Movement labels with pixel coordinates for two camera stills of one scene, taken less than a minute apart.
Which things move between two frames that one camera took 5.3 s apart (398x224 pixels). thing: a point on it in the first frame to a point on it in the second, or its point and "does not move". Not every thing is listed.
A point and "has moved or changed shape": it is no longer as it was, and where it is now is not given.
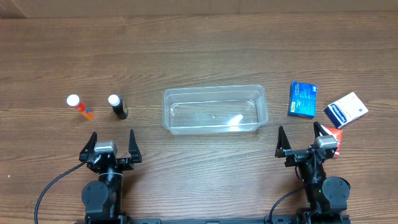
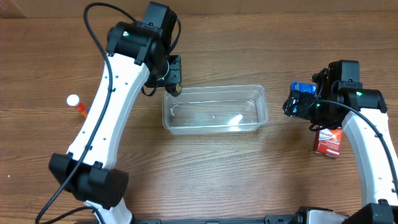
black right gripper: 302,155 to 296,104
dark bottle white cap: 119,106 has moved or changed shape
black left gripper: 109,160 to 173,79
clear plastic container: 214,110 does not move
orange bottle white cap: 74,100 does not move
